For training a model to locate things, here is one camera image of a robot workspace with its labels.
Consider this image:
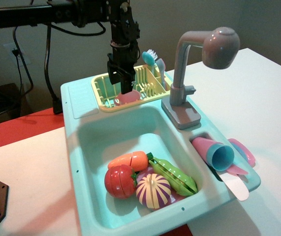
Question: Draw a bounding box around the blue dish brush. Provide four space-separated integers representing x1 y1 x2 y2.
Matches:
142 49 158 73

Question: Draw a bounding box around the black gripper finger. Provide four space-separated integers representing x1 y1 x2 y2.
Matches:
121 70 135 94
107 61 121 85

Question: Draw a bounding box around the black flexible hose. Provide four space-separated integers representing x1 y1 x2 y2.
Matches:
43 24 63 115

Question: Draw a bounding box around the white toy knife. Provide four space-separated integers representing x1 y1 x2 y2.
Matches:
217 171 250 201

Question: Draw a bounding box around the teal toy sink unit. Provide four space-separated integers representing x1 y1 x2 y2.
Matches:
60 69 262 236

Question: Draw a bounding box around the blue plate at side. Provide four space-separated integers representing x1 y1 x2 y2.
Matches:
230 142 248 162

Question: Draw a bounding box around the black power cable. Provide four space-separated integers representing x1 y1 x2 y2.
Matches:
12 26 34 99

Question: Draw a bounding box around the orange toy carrot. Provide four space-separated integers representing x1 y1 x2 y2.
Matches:
108 151 153 172

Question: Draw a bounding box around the green toy pea pod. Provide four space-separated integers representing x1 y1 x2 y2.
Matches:
149 157 198 197

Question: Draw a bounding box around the pink tumbler cup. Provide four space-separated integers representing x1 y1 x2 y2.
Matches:
191 137 222 164

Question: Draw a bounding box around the pink toy spoon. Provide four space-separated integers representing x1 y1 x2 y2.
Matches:
226 164 248 176

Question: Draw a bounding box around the blue tumbler cup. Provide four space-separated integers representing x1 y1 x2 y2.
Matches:
206 143 234 171

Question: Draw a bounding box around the purple striped toy onion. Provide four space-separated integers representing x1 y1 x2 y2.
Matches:
136 174 171 209

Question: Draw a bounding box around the yellow drying rack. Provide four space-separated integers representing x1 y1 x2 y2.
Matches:
91 64 172 113

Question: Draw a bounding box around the grey toy faucet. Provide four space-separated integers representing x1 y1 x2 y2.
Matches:
161 27 240 130

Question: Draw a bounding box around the pink toy cup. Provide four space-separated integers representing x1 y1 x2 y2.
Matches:
114 89 141 106

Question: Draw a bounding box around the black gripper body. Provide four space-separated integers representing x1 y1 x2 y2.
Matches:
108 40 139 74

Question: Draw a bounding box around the red toy tomato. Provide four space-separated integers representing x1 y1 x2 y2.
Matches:
104 165 137 199

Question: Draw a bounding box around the light blue toy fork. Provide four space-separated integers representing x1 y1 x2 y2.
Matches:
156 58 167 90

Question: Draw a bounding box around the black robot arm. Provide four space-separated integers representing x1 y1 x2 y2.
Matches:
0 0 140 94

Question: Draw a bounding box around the white wall outlet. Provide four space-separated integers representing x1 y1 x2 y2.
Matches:
3 42 31 67

